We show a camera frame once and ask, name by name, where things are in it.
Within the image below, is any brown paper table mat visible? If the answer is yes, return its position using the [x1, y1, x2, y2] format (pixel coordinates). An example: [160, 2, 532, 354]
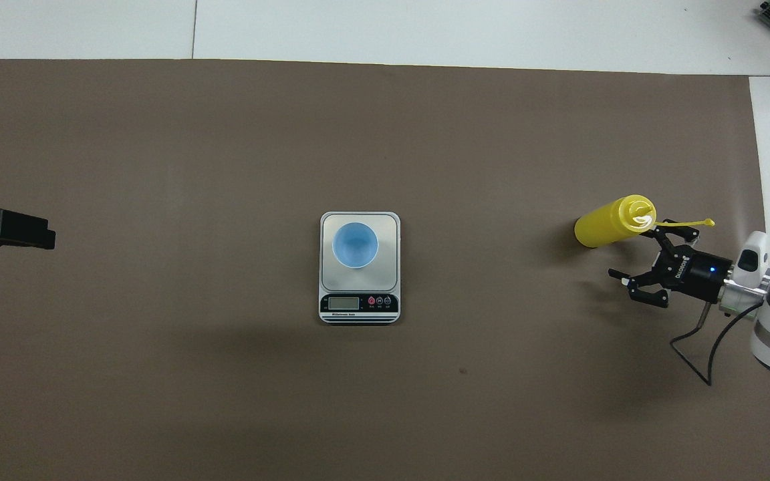
[0, 59, 770, 481]

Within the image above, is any light blue plastic cup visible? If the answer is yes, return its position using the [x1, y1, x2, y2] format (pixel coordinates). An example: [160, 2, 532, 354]
[332, 222, 379, 269]

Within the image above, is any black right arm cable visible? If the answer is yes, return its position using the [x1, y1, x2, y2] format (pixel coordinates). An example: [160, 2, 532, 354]
[669, 301, 767, 387]

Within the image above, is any silver digital kitchen scale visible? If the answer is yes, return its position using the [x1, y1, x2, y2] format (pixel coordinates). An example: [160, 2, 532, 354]
[319, 211, 402, 325]

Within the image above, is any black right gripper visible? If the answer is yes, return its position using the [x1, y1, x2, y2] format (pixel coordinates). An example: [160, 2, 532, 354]
[608, 218, 734, 310]

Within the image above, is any yellow squeeze seasoning bottle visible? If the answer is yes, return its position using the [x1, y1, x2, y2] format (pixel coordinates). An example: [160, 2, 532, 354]
[573, 194, 715, 249]

